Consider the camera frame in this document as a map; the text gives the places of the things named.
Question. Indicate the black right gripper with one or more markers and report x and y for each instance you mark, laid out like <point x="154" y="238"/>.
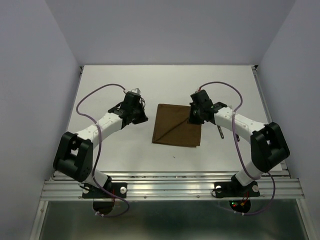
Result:
<point x="191" y="119"/>

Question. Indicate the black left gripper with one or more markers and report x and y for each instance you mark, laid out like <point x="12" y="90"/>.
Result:
<point x="143" y="118"/>

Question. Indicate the brown cloth napkin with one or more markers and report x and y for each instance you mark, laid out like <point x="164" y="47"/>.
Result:
<point x="172" y="127"/>

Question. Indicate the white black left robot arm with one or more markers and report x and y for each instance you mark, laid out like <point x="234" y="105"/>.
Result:
<point x="74" y="156"/>

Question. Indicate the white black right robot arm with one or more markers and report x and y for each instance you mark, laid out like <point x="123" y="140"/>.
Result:
<point x="268" y="146"/>

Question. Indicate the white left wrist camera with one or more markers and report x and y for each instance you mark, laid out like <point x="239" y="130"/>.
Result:
<point x="136" y="91"/>

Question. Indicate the silver knife dark handle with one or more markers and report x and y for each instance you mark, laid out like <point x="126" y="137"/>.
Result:
<point x="220" y="132"/>

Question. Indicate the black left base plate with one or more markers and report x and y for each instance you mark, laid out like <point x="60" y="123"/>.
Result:
<point x="118" y="189"/>

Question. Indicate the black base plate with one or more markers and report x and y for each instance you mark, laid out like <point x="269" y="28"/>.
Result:
<point x="118" y="189"/>
<point x="227" y="189"/>

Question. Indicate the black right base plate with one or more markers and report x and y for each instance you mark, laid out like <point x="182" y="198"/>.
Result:
<point x="227" y="189"/>

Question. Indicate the aluminium rail frame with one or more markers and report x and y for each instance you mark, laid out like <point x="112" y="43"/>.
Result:
<point x="170" y="197"/>

